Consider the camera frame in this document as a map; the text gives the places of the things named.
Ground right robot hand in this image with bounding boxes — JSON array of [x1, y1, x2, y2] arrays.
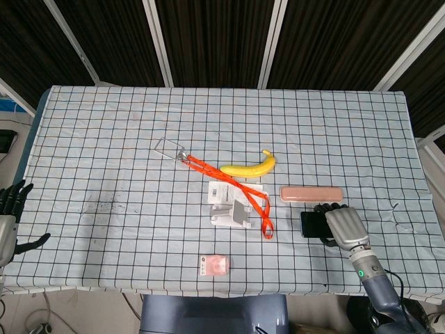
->
[[314, 202, 371, 252]]

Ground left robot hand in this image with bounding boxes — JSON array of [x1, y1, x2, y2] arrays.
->
[[0, 180, 52, 268]]

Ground dark smartphone with blue edge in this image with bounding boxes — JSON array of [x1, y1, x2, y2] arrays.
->
[[300, 210, 334, 239]]

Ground white folding phone stand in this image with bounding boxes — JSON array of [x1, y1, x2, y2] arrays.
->
[[209, 199, 252, 230]]

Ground pink oblong case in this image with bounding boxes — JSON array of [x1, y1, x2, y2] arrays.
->
[[280, 186, 344, 203]]

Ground black monitor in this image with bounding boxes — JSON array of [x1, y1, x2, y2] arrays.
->
[[0, 129, 18, 154]]

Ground blue table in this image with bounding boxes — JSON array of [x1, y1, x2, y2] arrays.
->
[[21, 88, 53, 184]]

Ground yellow banana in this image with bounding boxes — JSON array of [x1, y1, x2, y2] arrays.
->
[[219, 150, 277, 179]]

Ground checked white tablecloth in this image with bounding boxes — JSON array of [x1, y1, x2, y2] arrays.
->
[[5, 85, 445, 307]]

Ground white barcode packaging card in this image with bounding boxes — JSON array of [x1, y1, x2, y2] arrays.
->
[[207, 180, 268, 206]]

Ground pink tissue pack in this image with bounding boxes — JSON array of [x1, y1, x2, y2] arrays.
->
[[200, 254, 230, 278]]

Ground blue-grey robot torso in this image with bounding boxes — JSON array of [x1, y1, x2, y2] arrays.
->
[[140, 294, 289, 334]]

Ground clear badge holder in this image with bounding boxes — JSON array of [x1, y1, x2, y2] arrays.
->
[[154, 138, 188, 161]]

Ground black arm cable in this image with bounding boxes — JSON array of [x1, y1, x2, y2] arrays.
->
[[382, 269, 430, 334]]

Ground white floor cable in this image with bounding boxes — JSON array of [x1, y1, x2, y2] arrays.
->
[[24, 291, 72, 334]]

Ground orange lanyard strap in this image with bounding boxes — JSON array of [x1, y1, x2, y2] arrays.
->
[[180, 154, 275, 240]]

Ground white partition post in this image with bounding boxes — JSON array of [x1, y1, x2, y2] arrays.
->
[[142, 0, 174, 88], [373, 5, 445, 91], [257, 0, 289, 88], [43, 0, 100, 85]]

